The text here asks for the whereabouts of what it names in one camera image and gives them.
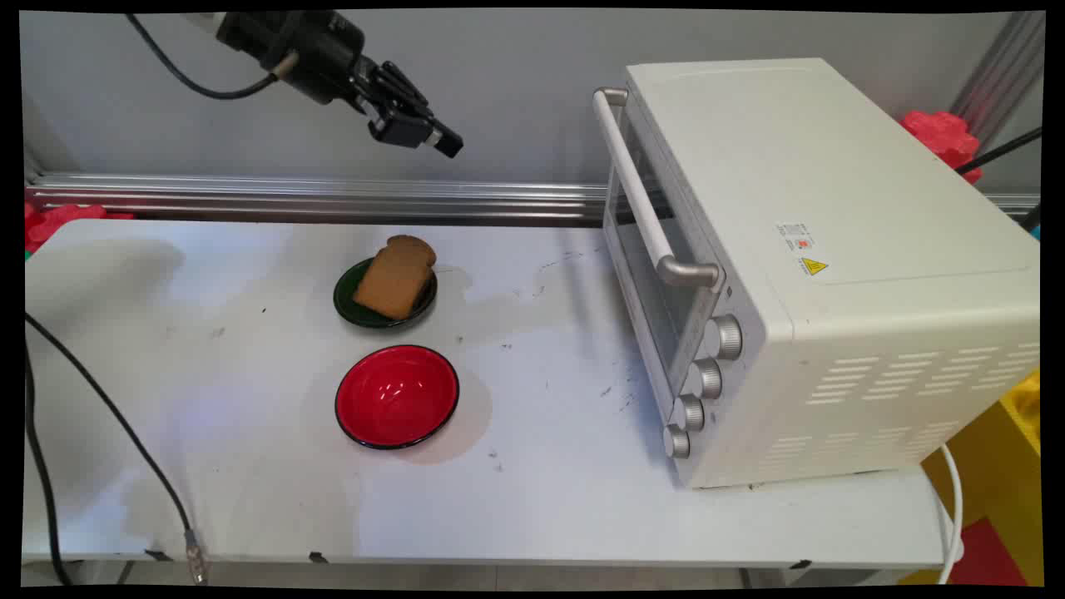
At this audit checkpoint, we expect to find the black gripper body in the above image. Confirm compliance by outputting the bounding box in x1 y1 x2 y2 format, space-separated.
265 11 394 107

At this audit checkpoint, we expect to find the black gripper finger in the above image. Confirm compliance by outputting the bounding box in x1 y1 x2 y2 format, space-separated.
366 98 435 151
376 62 463 159

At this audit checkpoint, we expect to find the white oven door with handle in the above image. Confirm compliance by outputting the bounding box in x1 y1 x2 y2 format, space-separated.
592 86 726 421

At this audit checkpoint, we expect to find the brown bread slice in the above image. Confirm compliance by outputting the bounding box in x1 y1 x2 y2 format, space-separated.
352 235 438 322

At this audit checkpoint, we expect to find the dark green plate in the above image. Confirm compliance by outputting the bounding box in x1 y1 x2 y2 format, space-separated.
333 256 439 329

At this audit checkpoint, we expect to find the red bowl black rim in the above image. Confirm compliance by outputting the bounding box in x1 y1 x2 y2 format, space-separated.
334 344 460 451

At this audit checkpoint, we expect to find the red plastic knobbly object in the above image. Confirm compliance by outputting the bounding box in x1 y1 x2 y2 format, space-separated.
899 110 983 185
25 202 136 255

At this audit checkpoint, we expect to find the white toaster oven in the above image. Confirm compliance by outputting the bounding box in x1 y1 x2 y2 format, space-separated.
622 57 1041 489

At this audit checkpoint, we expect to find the red foam mat piece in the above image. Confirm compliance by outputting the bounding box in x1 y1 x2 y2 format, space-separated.
947 516 1031 587

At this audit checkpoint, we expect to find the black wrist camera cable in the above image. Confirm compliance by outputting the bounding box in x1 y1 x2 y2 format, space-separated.
125 12 299 101

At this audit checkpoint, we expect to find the aluminium frame rail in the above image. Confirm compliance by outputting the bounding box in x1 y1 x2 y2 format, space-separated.
25 172 1041 228

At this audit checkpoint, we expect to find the black cable with metal connector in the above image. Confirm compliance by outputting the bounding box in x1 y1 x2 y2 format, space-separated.
25 311 210 586

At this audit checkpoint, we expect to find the thin black cable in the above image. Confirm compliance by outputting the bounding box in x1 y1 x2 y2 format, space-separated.
23 345 74 586

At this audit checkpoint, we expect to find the thick black cable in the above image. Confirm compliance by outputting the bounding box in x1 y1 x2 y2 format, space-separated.
955 126 1043 176

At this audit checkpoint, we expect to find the aluminium frame post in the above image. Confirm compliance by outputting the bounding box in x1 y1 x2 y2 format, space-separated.
949 12 1046 144

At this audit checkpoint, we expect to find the white power cord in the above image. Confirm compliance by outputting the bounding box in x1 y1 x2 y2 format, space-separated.
935 444 966 585

